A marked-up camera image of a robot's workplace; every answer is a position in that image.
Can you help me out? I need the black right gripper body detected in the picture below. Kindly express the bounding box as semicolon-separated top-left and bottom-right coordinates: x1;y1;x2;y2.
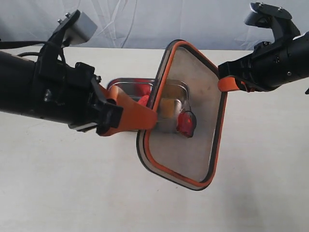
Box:
218;41;297;92

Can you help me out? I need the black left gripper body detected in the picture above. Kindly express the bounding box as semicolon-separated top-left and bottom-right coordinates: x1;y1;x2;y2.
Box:
33;45;123;133

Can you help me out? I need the red sausage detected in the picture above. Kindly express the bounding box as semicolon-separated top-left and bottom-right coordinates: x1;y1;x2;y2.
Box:
132;83;152;106

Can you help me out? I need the yellow cheese wedge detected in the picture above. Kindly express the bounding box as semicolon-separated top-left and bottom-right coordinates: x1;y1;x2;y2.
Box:
158;98;179;119

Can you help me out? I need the dark transparent lunchbox lid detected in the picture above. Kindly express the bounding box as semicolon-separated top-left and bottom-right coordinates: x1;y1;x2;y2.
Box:
136;39;227;191

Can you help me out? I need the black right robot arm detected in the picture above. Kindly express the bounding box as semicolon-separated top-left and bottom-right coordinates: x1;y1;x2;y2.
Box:
218;33;309;92

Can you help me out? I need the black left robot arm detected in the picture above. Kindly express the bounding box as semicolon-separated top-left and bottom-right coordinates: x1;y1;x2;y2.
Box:
0;44;157;136

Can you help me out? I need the stainless steel lunchbox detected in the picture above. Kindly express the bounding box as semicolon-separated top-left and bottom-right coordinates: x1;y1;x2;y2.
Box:
107;78;196;137

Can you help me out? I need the white backdrop cloth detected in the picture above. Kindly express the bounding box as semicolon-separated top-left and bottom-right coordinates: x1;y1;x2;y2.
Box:
0;0;309;50

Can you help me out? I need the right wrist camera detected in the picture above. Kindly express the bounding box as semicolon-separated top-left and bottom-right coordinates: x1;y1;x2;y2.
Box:
244;2;301;42

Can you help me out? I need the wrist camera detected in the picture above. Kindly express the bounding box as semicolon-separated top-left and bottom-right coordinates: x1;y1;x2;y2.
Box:
244;2;301;42
48;10;98;47

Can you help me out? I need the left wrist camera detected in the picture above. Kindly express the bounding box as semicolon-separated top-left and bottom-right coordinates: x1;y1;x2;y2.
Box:
48;10;98;47

